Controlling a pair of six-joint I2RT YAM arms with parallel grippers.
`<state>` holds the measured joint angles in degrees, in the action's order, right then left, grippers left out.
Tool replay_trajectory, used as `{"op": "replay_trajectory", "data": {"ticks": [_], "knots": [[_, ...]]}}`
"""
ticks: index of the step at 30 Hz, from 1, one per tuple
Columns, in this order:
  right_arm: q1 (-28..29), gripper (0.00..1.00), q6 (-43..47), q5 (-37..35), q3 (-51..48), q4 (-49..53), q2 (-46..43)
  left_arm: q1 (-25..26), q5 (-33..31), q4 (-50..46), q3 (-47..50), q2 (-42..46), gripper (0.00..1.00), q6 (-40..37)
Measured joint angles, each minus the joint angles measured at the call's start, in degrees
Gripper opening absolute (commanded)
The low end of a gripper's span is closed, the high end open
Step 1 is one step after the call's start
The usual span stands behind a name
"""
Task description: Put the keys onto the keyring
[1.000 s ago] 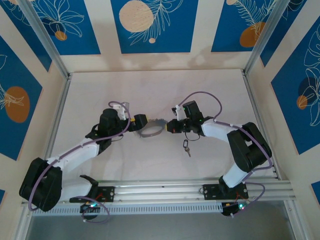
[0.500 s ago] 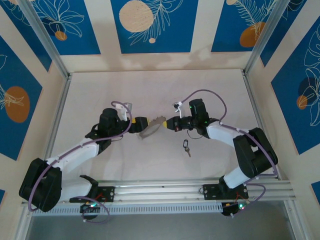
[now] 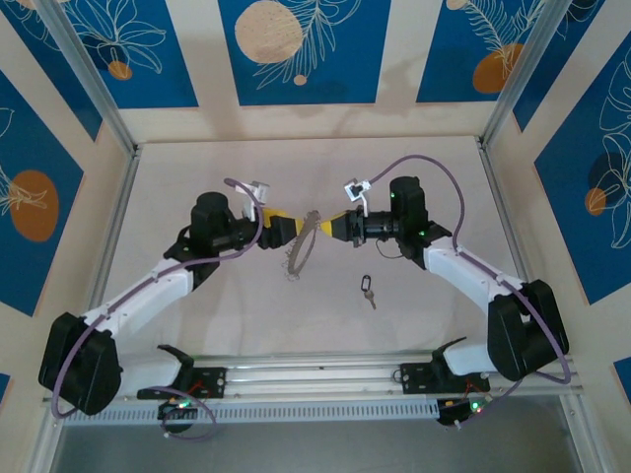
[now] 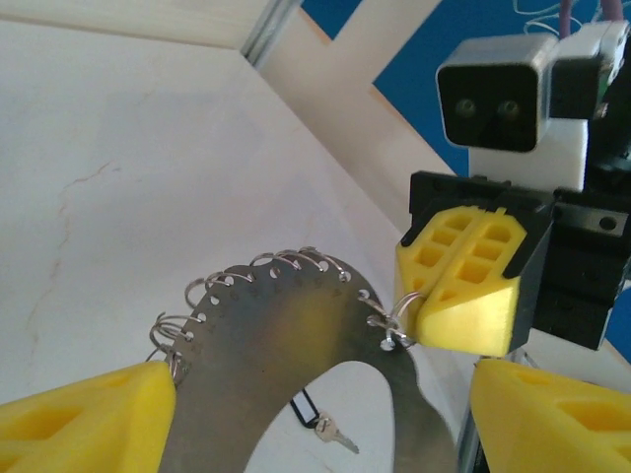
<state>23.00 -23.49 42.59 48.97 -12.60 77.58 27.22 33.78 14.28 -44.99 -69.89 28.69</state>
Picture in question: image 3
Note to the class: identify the metal keyring holder disc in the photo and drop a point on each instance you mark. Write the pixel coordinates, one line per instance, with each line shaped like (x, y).
(312, 215)

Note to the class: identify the black key tag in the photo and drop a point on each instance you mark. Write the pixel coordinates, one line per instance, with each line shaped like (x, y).
(365, 283)

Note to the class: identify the small metal key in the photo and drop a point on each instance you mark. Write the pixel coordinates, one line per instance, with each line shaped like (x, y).
(371, 299)

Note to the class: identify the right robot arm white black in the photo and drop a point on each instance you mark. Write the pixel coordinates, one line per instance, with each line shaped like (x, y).
(468, 281)

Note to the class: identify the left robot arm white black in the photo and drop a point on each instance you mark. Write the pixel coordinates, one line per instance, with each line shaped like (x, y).
(143, 295)

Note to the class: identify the circuit board with green light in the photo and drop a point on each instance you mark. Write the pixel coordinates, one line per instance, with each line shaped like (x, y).
(172, 409)
(451, 411)

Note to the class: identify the grey metal sheet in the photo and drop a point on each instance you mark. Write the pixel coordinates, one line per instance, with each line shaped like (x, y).
(315, 451)

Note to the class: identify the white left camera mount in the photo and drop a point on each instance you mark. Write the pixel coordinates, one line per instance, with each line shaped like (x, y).
(252, 209)

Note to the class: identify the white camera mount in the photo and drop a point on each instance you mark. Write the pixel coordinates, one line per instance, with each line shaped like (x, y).
(365, 204)
(252, 209)

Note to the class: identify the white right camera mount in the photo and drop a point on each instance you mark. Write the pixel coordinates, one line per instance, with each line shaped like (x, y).
(365, 204)

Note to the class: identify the aluminium table side rail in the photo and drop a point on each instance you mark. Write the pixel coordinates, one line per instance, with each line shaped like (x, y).
(498, 197)
(119, 217)

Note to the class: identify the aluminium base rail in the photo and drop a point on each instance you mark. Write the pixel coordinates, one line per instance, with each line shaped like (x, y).
(315, 377)

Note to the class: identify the blue floral wall panel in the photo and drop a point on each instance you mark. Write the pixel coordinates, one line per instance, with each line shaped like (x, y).
(567, 222)
(29, 148)
(4, 389)
(345, 49)
(453, 39)
(562, 59)
(623, 377)
(162, 59)
(49, 64)

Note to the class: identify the aluminium frame post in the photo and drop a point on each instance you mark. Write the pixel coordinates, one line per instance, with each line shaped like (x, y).
(91, 74)
(518, 74)

